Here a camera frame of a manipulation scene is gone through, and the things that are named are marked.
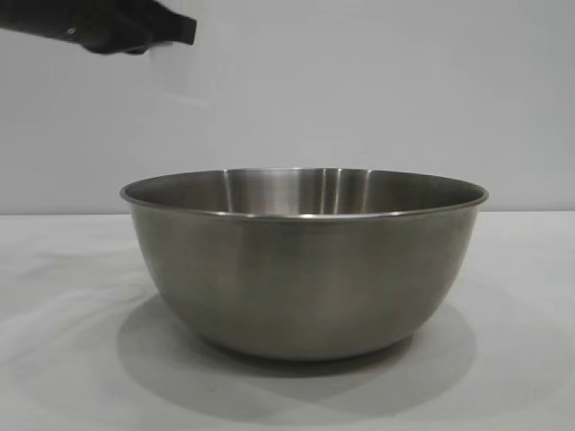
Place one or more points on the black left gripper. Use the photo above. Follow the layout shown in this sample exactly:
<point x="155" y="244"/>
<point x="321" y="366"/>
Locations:
<point x="99" y="27"/>

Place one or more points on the stainless steel mixing bowl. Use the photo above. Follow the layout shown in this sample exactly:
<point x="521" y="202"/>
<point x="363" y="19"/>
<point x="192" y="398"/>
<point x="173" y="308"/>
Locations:
<point x="292" y="278"/>

